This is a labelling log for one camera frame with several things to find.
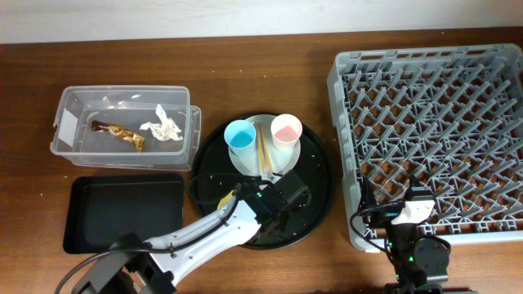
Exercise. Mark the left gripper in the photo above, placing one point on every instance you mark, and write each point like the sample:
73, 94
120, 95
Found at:
279, 230

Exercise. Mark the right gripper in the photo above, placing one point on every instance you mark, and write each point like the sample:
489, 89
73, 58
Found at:
384, 216

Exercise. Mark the blue cup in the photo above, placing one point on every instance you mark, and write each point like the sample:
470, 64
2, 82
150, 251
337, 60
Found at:
240, 136

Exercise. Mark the pink cup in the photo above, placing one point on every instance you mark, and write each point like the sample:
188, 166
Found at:
285, 130

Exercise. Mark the white napkin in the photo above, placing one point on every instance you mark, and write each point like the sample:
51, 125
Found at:
165, 130

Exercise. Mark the gold snack wrapper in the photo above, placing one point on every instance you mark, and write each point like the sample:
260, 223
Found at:
120, 132

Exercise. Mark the yellow bowl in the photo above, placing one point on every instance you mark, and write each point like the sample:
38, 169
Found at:
225, 200

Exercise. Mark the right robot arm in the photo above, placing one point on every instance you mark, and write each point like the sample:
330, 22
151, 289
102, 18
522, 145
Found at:
419, 260

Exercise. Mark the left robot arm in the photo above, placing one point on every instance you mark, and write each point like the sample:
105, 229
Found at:
158, 264

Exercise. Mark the grey dishwasher rack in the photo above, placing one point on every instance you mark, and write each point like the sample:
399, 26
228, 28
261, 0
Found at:
450, 116

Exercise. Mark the white plate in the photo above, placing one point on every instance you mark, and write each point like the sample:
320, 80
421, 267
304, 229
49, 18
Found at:
281, 161

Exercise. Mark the right wooden chopstick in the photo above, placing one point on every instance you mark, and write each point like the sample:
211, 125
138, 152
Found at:
265, 149

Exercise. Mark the wooden chopstick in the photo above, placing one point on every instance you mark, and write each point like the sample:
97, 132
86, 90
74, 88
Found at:
260, 147
265, 149

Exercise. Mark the round black tray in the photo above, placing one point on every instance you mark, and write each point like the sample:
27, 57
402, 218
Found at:
213, 174

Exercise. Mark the left wooden chopstick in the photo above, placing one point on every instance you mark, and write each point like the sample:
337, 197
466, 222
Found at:
260, 147

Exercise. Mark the clear plastic bin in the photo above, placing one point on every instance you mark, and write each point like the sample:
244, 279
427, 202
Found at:
128, 106

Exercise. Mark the black rectangular tray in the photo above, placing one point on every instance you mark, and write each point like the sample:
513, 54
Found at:
103, 209

